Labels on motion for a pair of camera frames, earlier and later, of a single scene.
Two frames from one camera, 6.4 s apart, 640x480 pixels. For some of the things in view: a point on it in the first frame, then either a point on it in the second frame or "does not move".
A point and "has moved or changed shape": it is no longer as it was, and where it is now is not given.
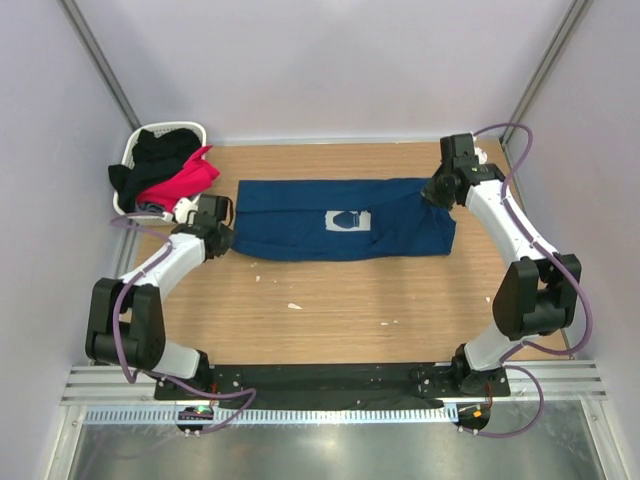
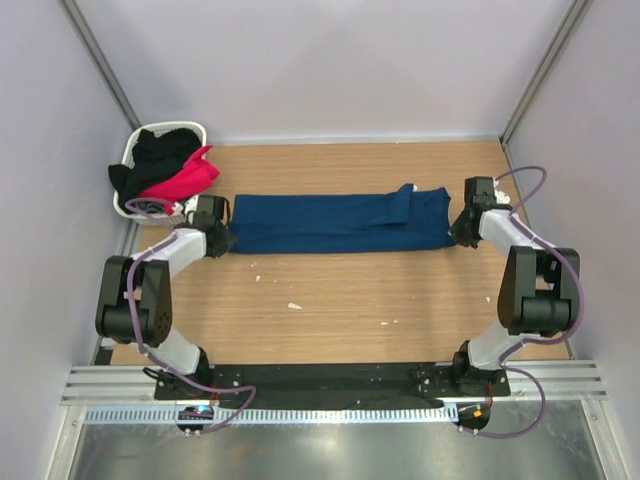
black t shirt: [156, 156] does not move
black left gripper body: [223, 241] does not move
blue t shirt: [339, 220] has moved or changed shape
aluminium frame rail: [531, 383] does not move
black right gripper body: [433, 193] -> [462, 228]
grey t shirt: [150, 207] does not move
